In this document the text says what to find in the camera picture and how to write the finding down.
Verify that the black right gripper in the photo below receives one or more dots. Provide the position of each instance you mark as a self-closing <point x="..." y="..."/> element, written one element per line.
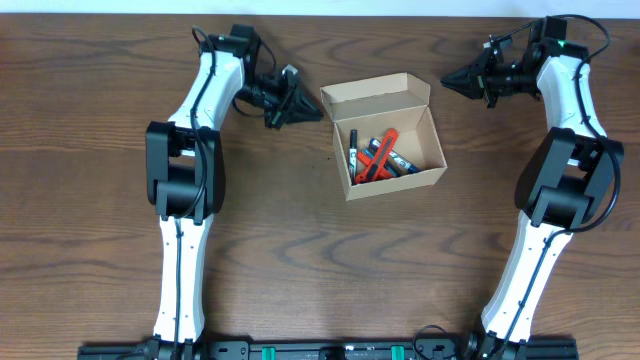
<point x="486" y="81"/>

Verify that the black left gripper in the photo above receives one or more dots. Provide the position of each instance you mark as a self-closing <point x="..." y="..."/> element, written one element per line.
<point x="281" y="109"/>

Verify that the black white marker pen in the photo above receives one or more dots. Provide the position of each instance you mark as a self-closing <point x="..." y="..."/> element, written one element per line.
<point x="353" y="152"/>

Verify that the cardboard box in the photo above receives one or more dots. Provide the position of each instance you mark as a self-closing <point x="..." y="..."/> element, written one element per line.
<point x="374" y="105"/>

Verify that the orange utility knife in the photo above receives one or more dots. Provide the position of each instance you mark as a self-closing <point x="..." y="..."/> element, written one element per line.
<point x="387" y="144"/>

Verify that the red black utility knife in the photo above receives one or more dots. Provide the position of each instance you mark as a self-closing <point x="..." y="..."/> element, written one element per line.
<point x="372" y="172"/>

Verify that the blue capped white marker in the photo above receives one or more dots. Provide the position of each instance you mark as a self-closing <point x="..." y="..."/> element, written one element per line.
<point x="397" y="158"/>

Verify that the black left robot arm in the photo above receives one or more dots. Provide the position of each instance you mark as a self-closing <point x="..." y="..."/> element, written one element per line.
<point x="185" y="174"/>

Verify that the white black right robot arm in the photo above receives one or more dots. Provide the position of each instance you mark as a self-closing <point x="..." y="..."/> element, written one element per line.
<point x="570" y="185"/>

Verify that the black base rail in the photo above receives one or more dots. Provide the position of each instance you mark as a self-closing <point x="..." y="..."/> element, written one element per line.
<point x="434" y="347"/>

